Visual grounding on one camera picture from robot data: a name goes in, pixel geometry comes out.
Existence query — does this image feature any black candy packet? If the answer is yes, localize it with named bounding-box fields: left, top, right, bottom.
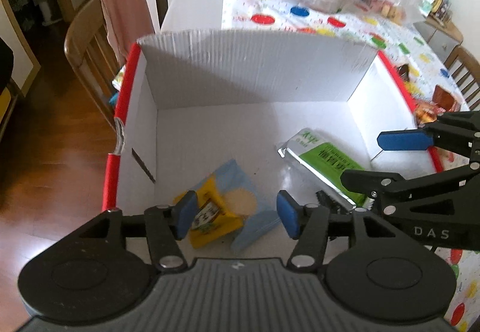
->
left=316, top=191, right=349, bottom=215

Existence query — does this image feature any dark red foil snack bag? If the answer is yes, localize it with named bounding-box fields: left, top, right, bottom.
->
left=432, top=85, right=461, bottom=112

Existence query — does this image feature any red orange snack bag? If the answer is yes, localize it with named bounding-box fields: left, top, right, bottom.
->
left=414, top=100, right=439, bottom=126

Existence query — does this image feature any yellow m&m packet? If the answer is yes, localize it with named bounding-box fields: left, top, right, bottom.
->
left=189, top=175, right=243, bottom=249

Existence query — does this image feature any green white snack bar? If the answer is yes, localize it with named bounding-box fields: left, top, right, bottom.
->
left=277, top=128, right=367, bottom=210

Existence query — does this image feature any light blue cracker packet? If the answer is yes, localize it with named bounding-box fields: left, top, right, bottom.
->
left=193, top=159, right=280, bottom=253

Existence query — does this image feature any wooden chair right side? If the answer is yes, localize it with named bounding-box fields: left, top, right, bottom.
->
left=445, top=45, right=480, bottom=111

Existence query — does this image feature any wooden chair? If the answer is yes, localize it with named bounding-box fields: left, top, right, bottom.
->
left=445, top=45, right=480, bottom=111
left=64, top=0, right=168, bottom=128

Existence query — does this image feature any red white cardboard box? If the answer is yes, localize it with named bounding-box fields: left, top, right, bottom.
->
left=101, top=28, right=445, bottom=254

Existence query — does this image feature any floral chair cushion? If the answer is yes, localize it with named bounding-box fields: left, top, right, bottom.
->
left=109, top=65, right=126, bottom=108

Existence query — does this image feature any wooden chair left side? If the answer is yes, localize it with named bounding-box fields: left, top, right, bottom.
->
left=64, top=0, right=168, bottom=128

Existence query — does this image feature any pink towel on chair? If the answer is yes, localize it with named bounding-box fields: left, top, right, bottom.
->
left=100, top=0, right=154, bottom=65

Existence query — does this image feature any balloon birthday tablecloth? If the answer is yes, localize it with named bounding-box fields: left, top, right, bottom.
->
left=220, top=0, right=480, bottom=332

